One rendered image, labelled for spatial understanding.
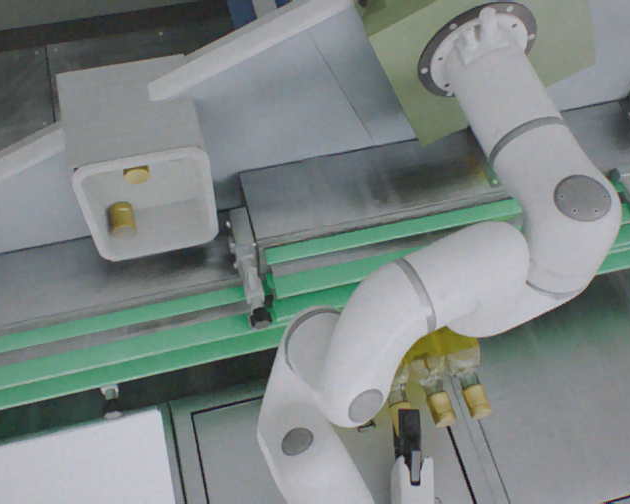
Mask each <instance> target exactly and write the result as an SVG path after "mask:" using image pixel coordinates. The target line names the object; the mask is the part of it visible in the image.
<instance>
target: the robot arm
mask: <svg viewBox="0 0 630 504"><path fill-rule="evenodd" d="M495 12H496V11H495V9H493V8H491V7H486V8H484V9H483V10H482V11H481V13H479V18H476V19H474V20H472V21H470V22H467V23H466V24H464V25H462V26H461V27H459V28H458V29H456V30H455V31H454V32H451V33H450V34H449V35H448V36H447V37H446V38H445V39H444V40H443V42H442V43H441V45H440V46H439V47H438V49H437V50H436V52H435V54H434V56H433V58H432V62H431V75H432V78H433V80H434V82H435V83H436V84H437V85H438V87H440V88H442V89H443V90H446V91H450V92H454V94H455V96H456V98H457V101H458V103H459V105H461V107H462V109H463V111H464V113H465V115H466V117H467V119H468V121H469V123H470V125H471V127H472V129H473V132H474V134H475V136H476V138H477V140H478V141H479V143H480V145H481V147H482V149H483V151H484V153H485V155H486V157H487V159H488V161H489V164H490V166H491V168H492V170H494V172H495V174H496V176H497V178H498V179H499V181H500V183H501V184H502V186H503V187H504V188H505V190H506V191H507V192H508V193H509V195H510V196H511V197H512V198H513V199H514V200H515V201H516V202H517V204H518V205H519V207H520V209H521V211H522V214H524V222H522V225H521V229H520V232H519V231H518V230H517V229H516V228H514V227H513V225H511V224H509V223H507V222H503V221H492V220H488V221H482V222H478V223H475V224H472V225H470V227H467V228H464V229H462V230H460V231H457V232H455V233H453V234H451V235H449V236H447V237H445V238H443V239H440V240H439V241H437V242H434V243H432V244H430V245H427V246H425V247H423V248H421V249H418V250H416V251H414V252H412V253H409V254H407V255H405V256H403V257H399V258H396V260H394V261H392V262H389V263H387V264H385V265H383V266H381V267H380V268H378V269H377V270H376V271H374V272H373V273H371V274H370V275H369V276H367V277H366V278H364V279H363V280H362V281H361V282H360V284H359V285H358V286H357V287H356V289H355V290H354V291H353V293H352V295H351V297H350V299H349V300H348V302H347V304H346V306H345V308H344V310H343V311H340V310H339V309H337V308H335V307H331V306H325V305H316V306H311V307H308V308H306V309H304V310H302V311H300V312H299V313H297V314H296V315H294V316H293V317H292V319H291V320H290V321H289V323H288V324H287V326H286V329H285V332H284V334H283V336H282V339H281V341H280V345H279V348H278V351H277V355H276V358H275V361H274V366H273V369H272V372H271V376H270V379H269V382H268V386H267V389H266V393H264V397H263V401H262V404H261V408H260V412H259V417H258V423H257V440H258V444H259V447H260V449H261V451H262V454H263V457H264V459H265V461H267V463H268V466H269V468H270V470H271V473H272V475H273V477H274V479H275V483H276V485H277V486H278V488H279V490H280V492H281V493H282V495H283V497H284V498H285V500H286V501H287V503H288V504H376V502H375V500H374V498H373V497H372V495H371V493H370V492H369V490H368V488H367V486H366V484H365V483H364V481H363V478H361V476H360V474H359V472H358V470H357V468H356V466H355V465H354V463H353V461H352V459H351V457H350V456H349V454H348V451H347V449H346V448H345V446H344V444H343V443H342V441H341V440H340V438H339V437H338V435H337V433H336V432H335V430H334V429H333V427H331V425H330V423H329V421H331V422H333V423H335V425H337V426H340V427H344V428H352V427H357V426H360V425H362V424H364V422H367V421H368V420H370V419H371V418H373V417H374V416H375V415H376V414H377V413H378V411H379V410H380V409H381V408H382V406H383V405H384V403H385V401H386V399H387V396H388V394H389V390H390V387H391V383H392V380H393V377H394V374H395V372H396V369H397V367H398V365H399V363H401V361H402V358H403V357H404V355H405V354H406V352H407V351H408V349H409V348H410V347H411V346H412V345H413V344H414V343H415V342H416V341H417V340H418V339H419V338H421V337H423V336H425V335H427V334H429V333H431V332H434V331H436V330H438V329H440V328H442V327H444V326H447V327H448V328H449V329H451V330H452V331H454V332H455V333H458V334H460V335H463V336H469V337H487V336H492V335H496V334H499V333H502V332H505V331H507V330H509V329H511V328H513V327H515V326H518V325H520V324H523V323H525V321H527V320H529V319H531V318H533V317H535V316H537V315H539V314H541V313H544V312H546V311H548V310H551V309H553V308H555V307H557V306H559V305H561V304H563V303H565V302H566V301H568V300H570V299H572V298H573V297H575V296H577V295H579V294H580V293H581V292H582V291H584V290H585V287H586V286H587V285H588V284H589V282H590V281H591V279H592V278H593V276H594V275H595V273H596V271H597V269H598V267H599V266H600V264H602V263H603V261H604V260H605V257H606V255H607V253H608V252H609V250H610V248H611V246H612V244H613V242H614V240H615V238H616V236H617V233H618V230H619V226H620V220H621V206H620V201H619V197H618V195H617V193H616V191H615V189H614V187H613V186H612V185H611V183H610V182H609V181H608V180H607V179H606V177H605V176H604V175H603V174H602V173H601V172H600V171H598V170H597V168H596V167H595V166H594V164H593V163H592V162H591V161H590V160H589V158H588V157H587V156H586V154H585V153H584V151H583V150H582V148H581V147H580V145H579V144H578V142H577V141H576V139H575V136H574V135H573V133H572V131H570V130H569V128H568V126H567V125H566V123H565V122H564V120H563V118H562V117H561V115H560V113H559V112H558V110H557V108H556V105H555V104H554V102H553V100H552V99H551V97H550V95H549V94H548V92H547V90H546V88H545V87H544V85H543V83H542V82H540V80H539V78H538V75H537V74H536V72H535V70H534V69H533V67H532V65H531V64H530V62H529V60H528V58H527V57H526V55H525V53H524V50H525V46H526V43H527V31H526V29H525V27H524V25H523V23H522V22H521V20H520V19H519V18H518V17H516V16H514V15H511V14H505V13H495ZM397 413H398V423H399V436H401V438H400V437H398V435H397V432H395V428H394V426H393V423H392V432H393V447H399V448H394V459H396V463H394V464H395V465H393V468H392V470H391V477H390V494H391V504H434V477H433V459H432V458H431V457H430V456H428V457H427V458H424V460H423V462H422V463H421V428H420V411H419V409H411V408H400V409H399V410H397ZM328 420H329V421H328ZM409 460H410V462H409Z"/></svg>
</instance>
